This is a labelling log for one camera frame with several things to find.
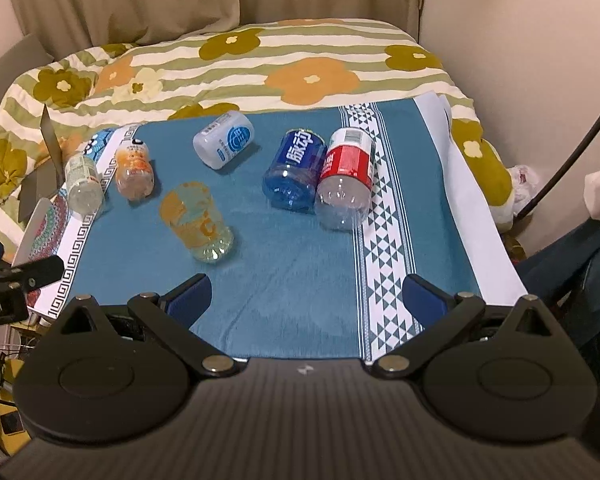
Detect blue transparent cup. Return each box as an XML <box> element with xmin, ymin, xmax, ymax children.
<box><xmin>261</xmin><ymin>128</ymin><xmax>328</xmax><ymax>213</ymax></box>

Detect striped floral blanket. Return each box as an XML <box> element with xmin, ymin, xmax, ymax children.
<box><xmin>0</xmin><ymin>19</ymin><xmax>513</xmax><ymax>261</ymax></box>

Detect grey padded headboard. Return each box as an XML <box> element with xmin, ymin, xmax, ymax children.
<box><xmin>0</xmin><ymin>34</ymin><xmax>53</xmax><ymax>126</ymax></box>

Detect clear cup orange label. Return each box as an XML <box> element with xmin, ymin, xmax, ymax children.
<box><xmin>114</xmin><ymin>137</ymin><xmax>156</xmax><ymax>202</ymax></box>

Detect person's leg dark trousers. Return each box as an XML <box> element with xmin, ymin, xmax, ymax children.
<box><xmin>520</xmin><ymin>220</ymin><xmax>600</xmax><ymax>351</ymax></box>

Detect clear plastic bag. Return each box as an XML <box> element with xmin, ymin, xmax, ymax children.
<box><xmin>507</xmin><ymin>164</ymin><xmax>537</xmax><ymax>207</ymax></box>

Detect small clear cup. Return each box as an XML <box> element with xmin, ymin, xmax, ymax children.
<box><xmin>62</xmin><ymin>154</ymin><xmax>106</xmax><ymax>216</ymax></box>

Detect black cable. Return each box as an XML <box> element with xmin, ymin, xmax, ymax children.
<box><xmin>517</xmin><ymin>85</ymin><xmax>600</xmax><ymax>221</ymax></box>

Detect clear cup yellow orange print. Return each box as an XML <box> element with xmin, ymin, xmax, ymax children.
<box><xmin>159</xmin><ymin>181</ymin><xmax>235</xmax><ymax>264</ymax></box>

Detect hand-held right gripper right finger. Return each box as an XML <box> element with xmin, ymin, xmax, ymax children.
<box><xmin>367</xmin><ymin>274</ymin><xmax>563</xmax><ymax>380</ymax></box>

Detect grey laptop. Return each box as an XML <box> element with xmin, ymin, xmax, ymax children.
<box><xmin>19</xmin><ymin>104</ymin><xmax>67</xmax><ymax>221</ymax></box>

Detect beige curtain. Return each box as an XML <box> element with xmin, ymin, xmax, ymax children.
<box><xmin>0</xmin><ymin>0</ymin><xmax>428</xmax><ymax>61</ymax></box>

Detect white cup blue label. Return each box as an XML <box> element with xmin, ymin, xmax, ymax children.
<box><xmin>192</xmin><ymin>111</ymin><xmax>257</xmax><ymax>171</ymax></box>

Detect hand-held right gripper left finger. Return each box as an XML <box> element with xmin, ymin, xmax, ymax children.
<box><xmin>50</xmin><ymin>273</ymin><xmax>247</xmax><ymax>379</ymax></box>

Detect blue patterned tablecloth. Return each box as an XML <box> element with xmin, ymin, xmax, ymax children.
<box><xmin>11</xmin><ymin>91</ymin><xmax>531</xmax><ymax>366</ymax></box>

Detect clear cup red label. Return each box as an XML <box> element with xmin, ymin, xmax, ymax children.
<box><xmin>314</xmin><ymin>127</ymin><xmax>377</xmax><ymax>232</ymax></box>

